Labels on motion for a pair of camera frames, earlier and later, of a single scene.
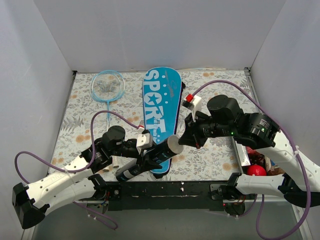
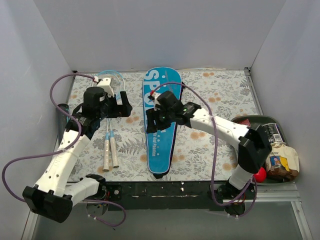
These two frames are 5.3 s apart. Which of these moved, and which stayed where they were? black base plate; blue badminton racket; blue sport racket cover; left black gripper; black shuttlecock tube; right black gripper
Moved: black shuttlecock tube; right black gripper; left black gripper
Stayed: blue badminton racket; blue sport racket cover; black base plate
